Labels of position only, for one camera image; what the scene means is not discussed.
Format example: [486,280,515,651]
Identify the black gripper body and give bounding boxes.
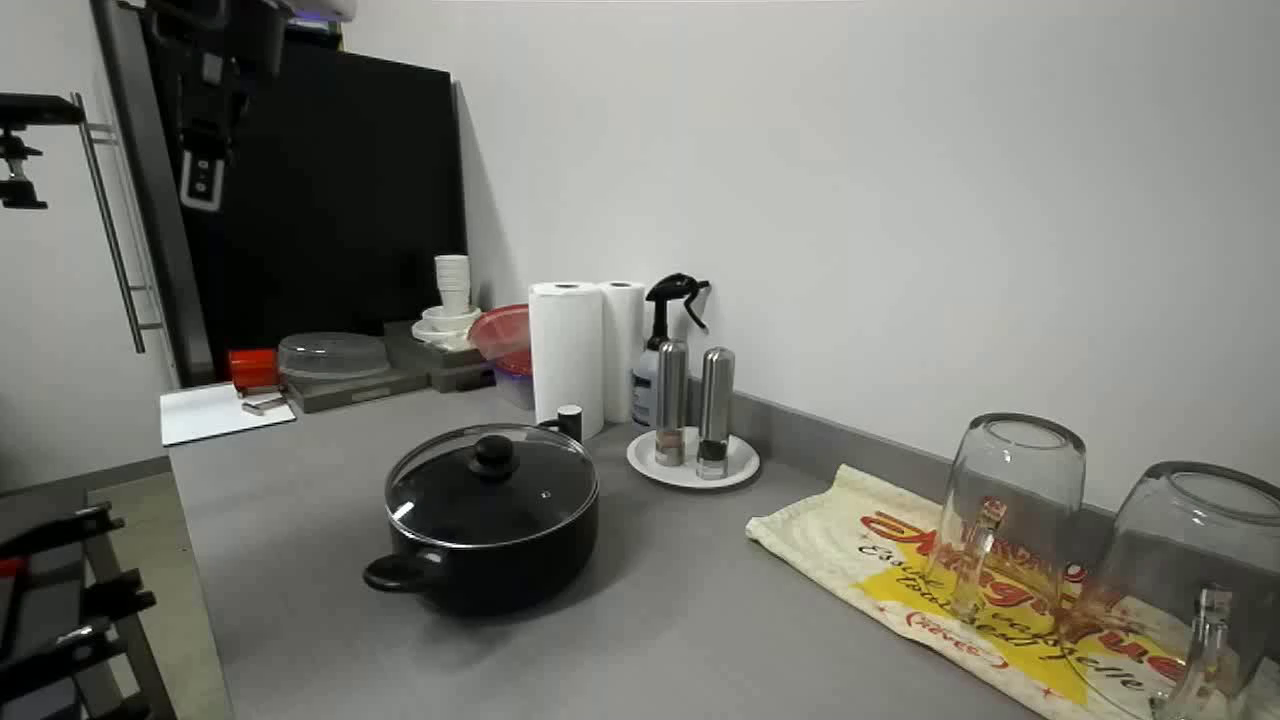
[173,47,258,215]

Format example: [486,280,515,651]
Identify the glass pot lid black knob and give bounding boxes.
[380,420,602,554]

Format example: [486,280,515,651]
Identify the black cooking pot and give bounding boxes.
[362,420,602,620]

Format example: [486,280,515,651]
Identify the black panel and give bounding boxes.
[136,13,472,394]

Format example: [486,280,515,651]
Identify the small red box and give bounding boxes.
[224,343,284,395]

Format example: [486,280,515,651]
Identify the clear round plastic container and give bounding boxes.
[275,329,394,387]

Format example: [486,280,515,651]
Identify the white paper sheet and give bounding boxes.
[155,381,302,454]

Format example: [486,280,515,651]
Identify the white cup stack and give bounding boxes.
[434,251,478,323]

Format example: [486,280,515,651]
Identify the flat dark box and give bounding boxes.
[282,363,436,417]

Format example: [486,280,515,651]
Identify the white dish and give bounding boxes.
[407,305,486,353]

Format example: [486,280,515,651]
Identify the thick dark box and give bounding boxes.
[380,317,497,395]

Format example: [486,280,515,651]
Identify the red bowl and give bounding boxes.
[470,299,535,383]

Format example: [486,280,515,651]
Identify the white paper towel roll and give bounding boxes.
[530,277,611,440]
[596,277,652,428]

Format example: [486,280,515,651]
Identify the spray bottle black trigger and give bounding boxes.
[628,268,715,434]

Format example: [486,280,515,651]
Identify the steel grinder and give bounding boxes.
[692,343,740,480]
[652,342,692,472]

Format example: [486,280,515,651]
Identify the black stove grates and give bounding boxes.
[0,497,164,720]

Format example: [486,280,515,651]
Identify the small white round plate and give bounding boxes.
[623,423,763,497]

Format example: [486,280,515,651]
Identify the printed cream dish towel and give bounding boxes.
[743,460,1280,720]

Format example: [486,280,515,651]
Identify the clear drinking glass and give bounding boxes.
[934,409,1093,623]
[1084,457,1280,695]

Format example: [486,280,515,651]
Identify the metal bar handle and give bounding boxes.
[72,94,173,358]

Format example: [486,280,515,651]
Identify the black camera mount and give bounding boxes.
[0,88,90,214]

